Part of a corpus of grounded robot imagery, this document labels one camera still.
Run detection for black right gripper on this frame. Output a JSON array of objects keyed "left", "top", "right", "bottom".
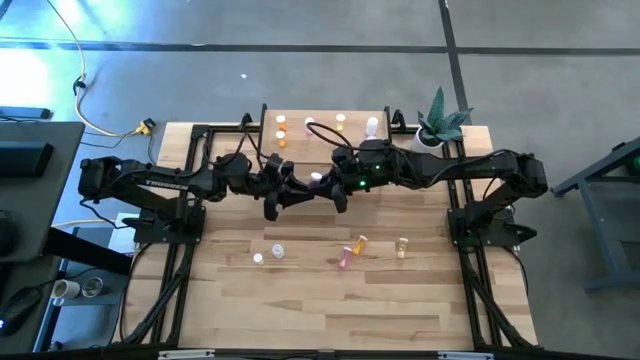
[{"left": 316, "top": 142, "right": 397, "bottom": 215}]

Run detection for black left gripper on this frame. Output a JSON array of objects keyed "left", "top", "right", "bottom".
[{"left": 249, "top": 152, "right": 316, "bottom": 223}]

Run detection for snake plant white pot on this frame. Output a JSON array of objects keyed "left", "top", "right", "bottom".
[{"left": 409, "top": 85, "right": 474, "bottom": 155}]

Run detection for white box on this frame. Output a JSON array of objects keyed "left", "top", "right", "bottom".
[{"left": 108, "top": 212, "right": 146, "bottom": 254}]

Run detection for black desk beam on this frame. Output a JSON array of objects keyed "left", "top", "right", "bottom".
[{"left": 43, "top": 227, "right": 134, "bottom": 276}]

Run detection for metal cup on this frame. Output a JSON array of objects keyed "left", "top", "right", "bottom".
[{"left": 81, "top": 276, "right": 105, "bottom": 299}]

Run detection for dark grey desk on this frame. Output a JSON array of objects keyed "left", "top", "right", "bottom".
[{"left": 0, "top": 121, "right": 86, "bottom": 264}]

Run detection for white cup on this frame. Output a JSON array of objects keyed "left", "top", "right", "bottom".
[{"left": 52, "top": 278, "right": 81, "bottom": 307}]

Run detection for black rectangular device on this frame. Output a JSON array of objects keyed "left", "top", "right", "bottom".
[{"left": 0, "top": 141, "right": 55, "bottom": 179}]

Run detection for black flat bar device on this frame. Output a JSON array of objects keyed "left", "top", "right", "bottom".
[{"left": 0, "top": 105, "right": 52, "bottom": 121}]

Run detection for grey metal stand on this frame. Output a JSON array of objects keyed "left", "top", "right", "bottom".
[{"left": 552, "top": 134, "right": 640, "bottom": 294}]

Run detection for black computer mouse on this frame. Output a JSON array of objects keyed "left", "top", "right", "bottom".
[{"left": 0, "top": 287, "right": 44, "bottom": 337}]

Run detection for wooden shelf black metal frame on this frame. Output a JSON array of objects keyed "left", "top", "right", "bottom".
[{"left": 255, "top": 102, "right": 395, "bottom": 185}]

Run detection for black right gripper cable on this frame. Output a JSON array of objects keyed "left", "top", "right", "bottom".
[{"left": 305, "top": 121, "right": 381, "bottom": 151}]

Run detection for black metal rig frame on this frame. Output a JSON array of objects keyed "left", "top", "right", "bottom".
[{"left": 114, "top": 112, "right": 539, "bottom": 360}]

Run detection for yellow extension cable with plug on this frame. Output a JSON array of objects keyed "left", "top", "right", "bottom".
[{"left": 45, "top": 0, "right": 154, "bottom": 139}]

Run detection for silver metal bracket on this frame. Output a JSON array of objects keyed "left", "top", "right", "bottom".
[
  {"left": 158, "top": 349, "right": 216, "bottom": 360},
  {"left": 438, "top": 351, "right": 495, "bottom": 360}
]

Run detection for thin yellow cable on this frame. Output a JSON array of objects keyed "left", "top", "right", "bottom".
[{"left": 51, "top": 217, "right": 119, "bottom": 229}]

